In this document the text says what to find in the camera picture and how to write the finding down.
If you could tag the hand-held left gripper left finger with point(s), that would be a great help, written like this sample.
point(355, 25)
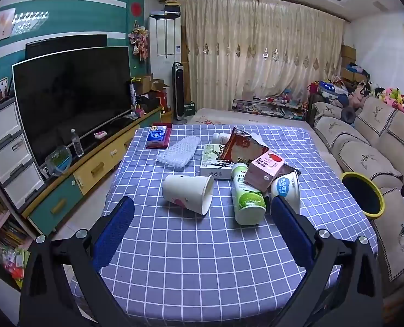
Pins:
point(115, 231)

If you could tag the cream floral mat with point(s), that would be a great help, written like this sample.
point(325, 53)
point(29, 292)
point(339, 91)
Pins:
point(222, 117)

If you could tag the black neck pillow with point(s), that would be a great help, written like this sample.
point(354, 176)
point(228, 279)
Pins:
point(347, 114)

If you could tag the green white cardboard box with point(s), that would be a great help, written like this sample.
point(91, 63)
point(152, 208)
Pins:
point(210, 163)

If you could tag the blue star-patterned bag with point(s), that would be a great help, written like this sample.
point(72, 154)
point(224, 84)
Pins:
point(327, 88)

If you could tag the white standing air conditioner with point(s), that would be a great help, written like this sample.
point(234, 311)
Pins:
point(161, 68)

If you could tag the black tower fan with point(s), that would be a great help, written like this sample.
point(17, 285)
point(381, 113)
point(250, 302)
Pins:
point(179, 92)

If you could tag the white paper cup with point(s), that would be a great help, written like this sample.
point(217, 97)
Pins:
point(184, 190)

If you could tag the small white plastic bottle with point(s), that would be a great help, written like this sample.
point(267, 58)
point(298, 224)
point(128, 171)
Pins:
point(219, 138)

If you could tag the flat black television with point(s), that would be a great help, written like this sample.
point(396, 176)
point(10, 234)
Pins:
point(65, 46)

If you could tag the yellow-rimmed black bin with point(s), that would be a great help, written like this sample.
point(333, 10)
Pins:
point(362, 194)

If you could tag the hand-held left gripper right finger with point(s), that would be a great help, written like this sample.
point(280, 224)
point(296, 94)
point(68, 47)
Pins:
point(290, 231)

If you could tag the small pink box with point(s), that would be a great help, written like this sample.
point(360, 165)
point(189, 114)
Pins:
point(100, 135)

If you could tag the blue tissue pack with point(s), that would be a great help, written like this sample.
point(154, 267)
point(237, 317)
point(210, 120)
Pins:
point(157, 136)

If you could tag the cluttered glass coffee table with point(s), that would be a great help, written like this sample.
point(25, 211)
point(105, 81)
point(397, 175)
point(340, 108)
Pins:
point(270, 105)

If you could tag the red round paper cutting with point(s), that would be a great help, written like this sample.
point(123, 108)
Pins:
point(136, 9)

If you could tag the green label drink bottle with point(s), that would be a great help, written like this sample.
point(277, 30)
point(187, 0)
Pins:
point(248, 201)

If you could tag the brown wooden board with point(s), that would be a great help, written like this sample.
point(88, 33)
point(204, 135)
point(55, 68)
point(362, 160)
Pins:
point(185, 75)

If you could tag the shelf of books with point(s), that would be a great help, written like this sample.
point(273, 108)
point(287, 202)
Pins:
point(0, 224)

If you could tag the tall black white tube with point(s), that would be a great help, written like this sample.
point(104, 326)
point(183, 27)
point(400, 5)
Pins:
point(132, 95)

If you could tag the yellow green television stand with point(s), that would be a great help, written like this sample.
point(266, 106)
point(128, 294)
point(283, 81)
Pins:
point(96, 167)

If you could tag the pile of plush toys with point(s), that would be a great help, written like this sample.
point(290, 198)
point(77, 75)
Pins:
point(392, 97)

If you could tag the red white snack bag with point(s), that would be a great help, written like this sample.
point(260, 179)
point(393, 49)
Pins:
point(244, 146)

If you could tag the clear water bottle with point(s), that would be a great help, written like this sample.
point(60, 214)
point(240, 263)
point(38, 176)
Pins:
point(76, 144)

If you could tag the blue checked tablecloth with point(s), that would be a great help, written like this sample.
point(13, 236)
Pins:
point(188, 245)

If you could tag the open cardboard box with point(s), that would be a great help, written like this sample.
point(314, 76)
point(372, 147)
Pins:
point(147, 83)

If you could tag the beige sofa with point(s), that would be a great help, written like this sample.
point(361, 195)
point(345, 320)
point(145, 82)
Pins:
point(369, 133)

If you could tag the pink flower wall decoration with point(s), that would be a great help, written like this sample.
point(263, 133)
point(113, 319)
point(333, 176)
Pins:
point(138, 41)

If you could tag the beige embroidered curtain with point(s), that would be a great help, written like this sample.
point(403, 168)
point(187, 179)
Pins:
point(256, 58)

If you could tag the large curved black television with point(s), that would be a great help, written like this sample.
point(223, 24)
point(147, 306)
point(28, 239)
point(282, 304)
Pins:
point(72, 98)

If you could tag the white plastic drawer cabinet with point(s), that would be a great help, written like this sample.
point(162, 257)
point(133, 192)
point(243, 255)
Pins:
point(7, 156)

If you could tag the pink drink carton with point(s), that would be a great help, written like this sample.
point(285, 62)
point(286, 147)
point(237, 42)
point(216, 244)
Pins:
point(265, 170)

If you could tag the clear glass bowl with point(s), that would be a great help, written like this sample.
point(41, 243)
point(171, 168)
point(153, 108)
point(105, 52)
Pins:
point(58, 161)

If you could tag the white blue yogurt cup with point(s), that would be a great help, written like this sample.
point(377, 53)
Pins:
point(285, 190)

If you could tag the stack of cardboard boxes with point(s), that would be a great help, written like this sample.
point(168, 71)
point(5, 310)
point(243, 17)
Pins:
point(348, 54)

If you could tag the dark flat box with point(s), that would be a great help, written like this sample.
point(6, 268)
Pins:
point(173, 8)

